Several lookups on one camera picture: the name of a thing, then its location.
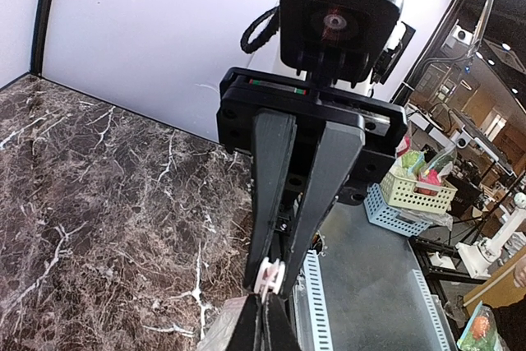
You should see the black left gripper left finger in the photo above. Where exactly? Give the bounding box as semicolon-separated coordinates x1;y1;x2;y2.
228;293;263;351

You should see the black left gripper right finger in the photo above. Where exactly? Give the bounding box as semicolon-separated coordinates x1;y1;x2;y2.
262;293;300;351

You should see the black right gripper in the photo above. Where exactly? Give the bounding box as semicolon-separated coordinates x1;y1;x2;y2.
216;67;408;296

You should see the clear zip top bag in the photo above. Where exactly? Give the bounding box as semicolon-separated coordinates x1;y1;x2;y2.
197;257;285;350

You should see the blue perforated basket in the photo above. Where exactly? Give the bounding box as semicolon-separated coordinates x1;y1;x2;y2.
363;184;431;237

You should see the cream perforated basket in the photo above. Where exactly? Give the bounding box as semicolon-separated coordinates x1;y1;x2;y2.
380;150;458;214

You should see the white slotted cable duct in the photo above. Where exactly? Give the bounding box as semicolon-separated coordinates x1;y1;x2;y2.
303;250;334;351

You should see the black left frame post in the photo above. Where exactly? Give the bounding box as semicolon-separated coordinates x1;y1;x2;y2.
30;0;53;76

